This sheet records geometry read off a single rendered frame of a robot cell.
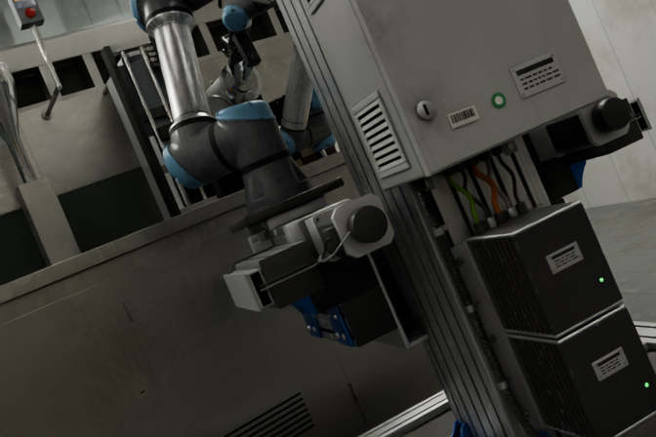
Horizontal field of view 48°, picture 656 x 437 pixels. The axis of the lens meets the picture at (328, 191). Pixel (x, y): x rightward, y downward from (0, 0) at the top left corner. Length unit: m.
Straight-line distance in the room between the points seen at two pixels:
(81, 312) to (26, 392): 0.22
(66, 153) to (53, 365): 0.91
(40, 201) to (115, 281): 0.45
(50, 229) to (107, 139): 0.49
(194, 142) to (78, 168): 1.05
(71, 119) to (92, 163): 0.16
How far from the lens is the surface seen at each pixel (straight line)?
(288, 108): 2.09
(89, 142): 2.64
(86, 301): 1.95
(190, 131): 1.63
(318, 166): 2.18
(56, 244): 2.28
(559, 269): 1.19
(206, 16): 2.92
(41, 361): 1.93
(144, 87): 2.27
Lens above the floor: 0.80
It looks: level
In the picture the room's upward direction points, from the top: 23 degrees counter-clockwise
